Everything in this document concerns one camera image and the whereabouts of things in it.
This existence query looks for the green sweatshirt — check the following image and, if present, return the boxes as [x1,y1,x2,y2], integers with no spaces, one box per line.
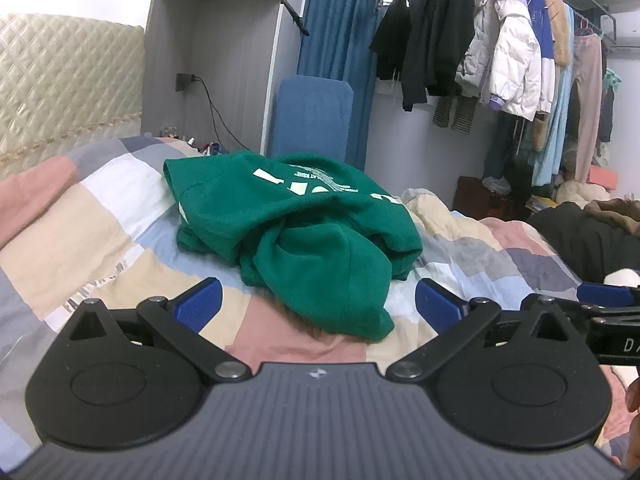
[163,152,422,341]

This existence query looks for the person hand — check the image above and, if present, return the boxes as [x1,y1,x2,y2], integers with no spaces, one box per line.
[625,378,640,470]

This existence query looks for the black coat on bed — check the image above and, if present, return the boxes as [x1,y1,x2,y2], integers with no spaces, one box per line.
[526,203,640,283]

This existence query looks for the dark red storage box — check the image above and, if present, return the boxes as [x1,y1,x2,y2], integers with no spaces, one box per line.
[452,177,528,221]

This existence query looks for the patchwork quilt bedding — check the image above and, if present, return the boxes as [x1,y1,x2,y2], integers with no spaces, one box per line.
[0,135,640,461]

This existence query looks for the light blue hanging garment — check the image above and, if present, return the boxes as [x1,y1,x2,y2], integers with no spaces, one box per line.
[530,4,574,188]

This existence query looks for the nightstand clutter items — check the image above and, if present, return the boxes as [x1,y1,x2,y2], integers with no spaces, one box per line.
[157,127,228,156]

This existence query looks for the pink hanging trousers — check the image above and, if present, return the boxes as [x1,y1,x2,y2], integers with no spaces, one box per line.
[574,34,603,182]

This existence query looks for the white puffer jacket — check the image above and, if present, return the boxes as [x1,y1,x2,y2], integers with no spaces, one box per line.
[456,0,542,122]

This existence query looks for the quilted cream headboard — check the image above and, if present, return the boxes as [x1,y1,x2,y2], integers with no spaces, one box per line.
[1,14,144,177]

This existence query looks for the grey wardrobe cabinet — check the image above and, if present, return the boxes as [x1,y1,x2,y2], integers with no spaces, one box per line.
[141,0,306,154]

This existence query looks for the black wall charger with cable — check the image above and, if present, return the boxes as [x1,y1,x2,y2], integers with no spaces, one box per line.
[175,73,250,154]

